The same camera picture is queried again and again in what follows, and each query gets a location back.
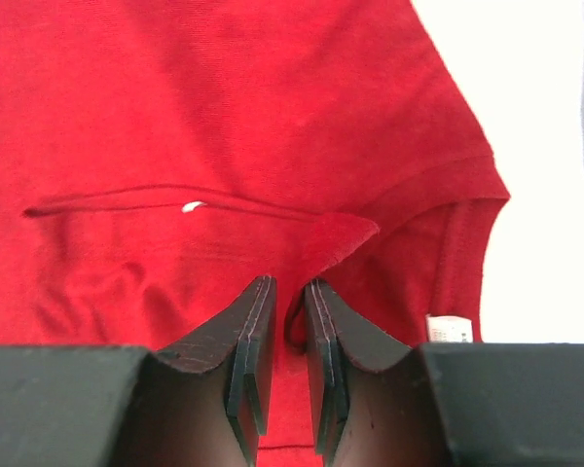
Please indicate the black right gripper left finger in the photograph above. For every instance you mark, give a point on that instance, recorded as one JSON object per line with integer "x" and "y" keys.
{"x": 225, "y": 367}

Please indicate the red t shirt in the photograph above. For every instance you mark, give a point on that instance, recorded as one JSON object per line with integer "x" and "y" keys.
{"x": 156, "y": 156}

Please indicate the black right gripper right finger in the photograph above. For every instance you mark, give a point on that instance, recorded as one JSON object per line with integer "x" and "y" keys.
{"x": 371, "y": 396}

